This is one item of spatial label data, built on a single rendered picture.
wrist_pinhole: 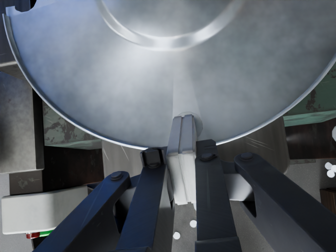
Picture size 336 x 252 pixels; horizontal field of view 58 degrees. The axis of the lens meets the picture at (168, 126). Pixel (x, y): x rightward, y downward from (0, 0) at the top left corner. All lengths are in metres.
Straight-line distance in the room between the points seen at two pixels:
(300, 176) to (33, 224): 0.81
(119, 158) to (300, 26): 0.17
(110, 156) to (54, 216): 0.22
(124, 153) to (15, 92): 0.25
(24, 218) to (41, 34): 0.26
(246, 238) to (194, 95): 0.84
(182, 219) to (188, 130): 0.86
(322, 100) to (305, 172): 0.67
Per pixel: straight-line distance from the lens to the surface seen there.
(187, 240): 1.04
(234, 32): 0.25
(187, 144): 0.16
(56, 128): 0.42
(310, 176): 1.06
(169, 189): 0.15
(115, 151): 0.24
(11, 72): 0.42
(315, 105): 0.39
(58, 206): 0.46
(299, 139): 0.75
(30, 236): 0.47
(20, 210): 0.46
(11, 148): 0.45
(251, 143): 0.23
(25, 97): 0.45
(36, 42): 0.29
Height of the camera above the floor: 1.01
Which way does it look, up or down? 80 degrees down
